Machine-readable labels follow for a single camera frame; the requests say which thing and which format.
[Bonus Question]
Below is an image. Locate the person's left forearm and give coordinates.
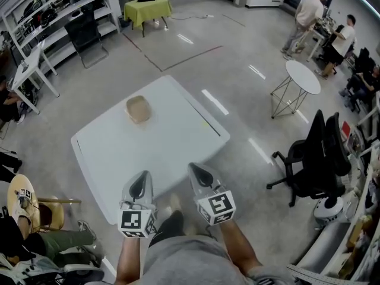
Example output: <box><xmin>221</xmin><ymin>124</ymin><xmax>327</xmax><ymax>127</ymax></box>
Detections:
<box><xmin>115</xmin><ymin>235</ymin><xmax>150</xmax><ymax>285</ymax></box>

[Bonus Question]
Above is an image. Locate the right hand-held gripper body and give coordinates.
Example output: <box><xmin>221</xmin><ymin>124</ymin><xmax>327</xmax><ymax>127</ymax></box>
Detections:
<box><xmin>188</xmin><ymin>162</ymin><xmax>237</xmax><ymax>226</ymax></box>

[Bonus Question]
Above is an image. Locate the black cantilever chair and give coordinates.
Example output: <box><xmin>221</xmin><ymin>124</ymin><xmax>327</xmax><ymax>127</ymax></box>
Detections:
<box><xmin>64</xmin><ymin>12</ymin><xmax>110</xmax><ymax>69</ymax></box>

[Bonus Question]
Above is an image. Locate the wooden chair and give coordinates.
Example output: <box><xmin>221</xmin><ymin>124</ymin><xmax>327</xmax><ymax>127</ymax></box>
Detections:
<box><xmin>36</xmin><ymin>195</ymin><xmax>83</xmax><ymax>232</ymax></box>

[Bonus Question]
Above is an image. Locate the black office chair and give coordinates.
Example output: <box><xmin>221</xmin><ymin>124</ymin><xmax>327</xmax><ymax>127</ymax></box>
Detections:
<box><xmin>266</xmin><ymin>109</ymin><xmax>353</xmax><ymax>208</ymax></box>

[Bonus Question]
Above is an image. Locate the green-clothed table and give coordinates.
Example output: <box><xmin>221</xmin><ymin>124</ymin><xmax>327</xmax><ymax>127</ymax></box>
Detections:
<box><xmin>123</xmin><ymin>0</ymin><xmax>173</xmax><ymax>38</ymax></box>

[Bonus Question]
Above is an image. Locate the white desk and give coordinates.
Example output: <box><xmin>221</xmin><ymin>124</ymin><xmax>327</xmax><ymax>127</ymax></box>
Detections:
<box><xmin>10</xmin><ymin>47</ymin><xmax>61</xmax><ymax>115</ymax></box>

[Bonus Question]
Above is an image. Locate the round white side table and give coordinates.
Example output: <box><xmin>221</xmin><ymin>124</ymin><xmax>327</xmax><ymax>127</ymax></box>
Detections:
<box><xmin>270</xmin><ymin>59</ymin><xmax>322</xmax><ymax>119</ymax></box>

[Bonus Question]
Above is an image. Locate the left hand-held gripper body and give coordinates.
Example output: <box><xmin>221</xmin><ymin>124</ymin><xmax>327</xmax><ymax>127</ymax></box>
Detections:
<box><xmin>118</xmin><ymin>170</ymin><xmax>157</xmax><ymax>239</ymax></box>

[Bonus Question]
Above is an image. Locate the person's right forearm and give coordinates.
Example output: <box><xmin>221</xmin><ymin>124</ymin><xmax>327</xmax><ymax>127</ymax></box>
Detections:
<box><xmin>221</xmin><ymin>218</ymin><xmax>264</xmax><ymax>276</ymax></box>

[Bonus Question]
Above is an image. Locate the long cluttered white workbench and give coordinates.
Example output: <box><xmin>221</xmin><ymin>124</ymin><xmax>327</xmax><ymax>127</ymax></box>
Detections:
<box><xmin>286</xmin><ymin>93</ymin><xmax>380</xmax><ymax>285</ymax></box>

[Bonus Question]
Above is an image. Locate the white round-bodied robot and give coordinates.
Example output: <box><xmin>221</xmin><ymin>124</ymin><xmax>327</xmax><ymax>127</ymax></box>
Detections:
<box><xmin>313</xmin><ymin>197</ymin><xmax>346</xmax><ymax>223</ymax></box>

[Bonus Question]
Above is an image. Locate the round wooden stool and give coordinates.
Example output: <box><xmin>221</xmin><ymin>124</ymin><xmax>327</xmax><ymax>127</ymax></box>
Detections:
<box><xmin>7</xmin><ymin>173</ymin><xmax>41</xmax><ymax>234</ymax></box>

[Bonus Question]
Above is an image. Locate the white power strip with cable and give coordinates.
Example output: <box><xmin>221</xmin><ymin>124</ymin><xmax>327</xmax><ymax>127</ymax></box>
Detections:
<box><xmin>170</xmin><ymin>13</ymin><xmax>215</xmax><ymax>21</ymax></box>

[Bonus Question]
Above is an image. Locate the person's grey shirt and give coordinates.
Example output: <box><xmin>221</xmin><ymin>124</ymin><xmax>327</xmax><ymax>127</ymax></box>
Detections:
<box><xmin>141</xmin><ymin>235</ymin><xmax>296</xmax><ymax>285</ymax></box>

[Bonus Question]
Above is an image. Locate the white shelving rack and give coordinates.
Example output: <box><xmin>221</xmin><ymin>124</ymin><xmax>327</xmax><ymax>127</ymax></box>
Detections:
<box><xmin>0</xmin><ymin>0</ymin><xmax>121</xmax><ymax>68</ymax></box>

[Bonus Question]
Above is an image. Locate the person's black shoe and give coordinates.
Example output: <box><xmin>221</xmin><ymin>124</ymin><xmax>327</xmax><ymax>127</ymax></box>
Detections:
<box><xmin>148</xmin><ymin>209</ymin><xmax>186</xmax><ymax>248</ymax></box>

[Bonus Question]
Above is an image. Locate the small black-white patterned block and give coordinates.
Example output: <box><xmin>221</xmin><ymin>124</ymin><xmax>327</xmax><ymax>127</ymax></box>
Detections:
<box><xmin>15</xmin><ymin>188</ymin><xmax>33</xmax><ymax>202</ymax></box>

